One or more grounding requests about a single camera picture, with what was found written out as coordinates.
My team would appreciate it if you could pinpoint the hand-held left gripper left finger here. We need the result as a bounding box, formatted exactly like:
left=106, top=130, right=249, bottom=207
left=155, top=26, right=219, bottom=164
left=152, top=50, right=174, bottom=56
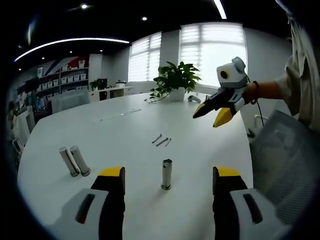
left=51, top=165, right=126, bottom=240

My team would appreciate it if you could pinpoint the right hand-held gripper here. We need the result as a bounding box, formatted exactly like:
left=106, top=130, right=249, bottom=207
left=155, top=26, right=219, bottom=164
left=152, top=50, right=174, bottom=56
left=192, top=56, right=251, bottom=128

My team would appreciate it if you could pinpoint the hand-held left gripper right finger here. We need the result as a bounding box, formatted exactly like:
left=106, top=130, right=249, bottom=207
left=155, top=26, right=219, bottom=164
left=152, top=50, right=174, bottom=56
left=212, top=165, right=288, bottom=240

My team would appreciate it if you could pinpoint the silver metal pin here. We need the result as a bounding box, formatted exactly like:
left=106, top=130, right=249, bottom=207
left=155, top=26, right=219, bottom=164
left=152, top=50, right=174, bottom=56
left=69, top=145, right=92, bottom=177
left=58, top=146, right=81, bottom=177
left=160, top=158, right=174, bottom=191

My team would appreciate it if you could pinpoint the person's right forearm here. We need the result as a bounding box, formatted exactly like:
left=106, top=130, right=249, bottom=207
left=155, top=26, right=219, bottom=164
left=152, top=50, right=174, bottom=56
left=246, top=79, right=292, bottom=101

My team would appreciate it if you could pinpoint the green potted plant white pot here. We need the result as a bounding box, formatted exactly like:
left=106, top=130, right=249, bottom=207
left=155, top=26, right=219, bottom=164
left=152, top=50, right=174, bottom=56
left=149, top=61, right=202, bottom=104

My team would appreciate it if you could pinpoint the grey mesh office chair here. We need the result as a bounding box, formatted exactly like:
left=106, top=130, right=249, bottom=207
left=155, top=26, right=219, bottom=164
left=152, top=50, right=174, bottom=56
left=249, top=109, right=320, bottom=227

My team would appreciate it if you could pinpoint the person's body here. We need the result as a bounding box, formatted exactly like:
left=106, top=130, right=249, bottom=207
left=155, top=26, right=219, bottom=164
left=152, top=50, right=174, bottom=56
left=274, top=0, right=320, bottom=131

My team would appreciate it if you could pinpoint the low white cabinet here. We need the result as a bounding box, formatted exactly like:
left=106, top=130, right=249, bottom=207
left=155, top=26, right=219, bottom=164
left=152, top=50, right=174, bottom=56
left=88, top=85, right=135, bottom=101

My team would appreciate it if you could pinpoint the white mesh office chair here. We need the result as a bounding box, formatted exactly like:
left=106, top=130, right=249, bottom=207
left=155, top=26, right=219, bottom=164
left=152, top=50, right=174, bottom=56
left=50, top=89, right=91, bottom=114

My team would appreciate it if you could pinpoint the small green plant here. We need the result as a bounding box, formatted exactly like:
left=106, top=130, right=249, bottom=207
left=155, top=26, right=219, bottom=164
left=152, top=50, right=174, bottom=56
left=89, top=78, right=101, bottom=91

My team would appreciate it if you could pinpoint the storage shelf with white bins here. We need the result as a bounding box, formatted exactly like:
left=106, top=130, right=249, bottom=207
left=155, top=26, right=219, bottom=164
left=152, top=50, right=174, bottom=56
left=15, top=53, right=90, bottom=101

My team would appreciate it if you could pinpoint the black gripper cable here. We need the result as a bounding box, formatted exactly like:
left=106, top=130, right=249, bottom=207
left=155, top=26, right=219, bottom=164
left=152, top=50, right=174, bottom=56
left=246, top=72, right=265, bottom=129

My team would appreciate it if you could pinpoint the dark bead bracelet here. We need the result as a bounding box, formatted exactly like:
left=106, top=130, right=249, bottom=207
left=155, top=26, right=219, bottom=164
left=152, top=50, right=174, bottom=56
left=251, top=80, right=260, bottom=105

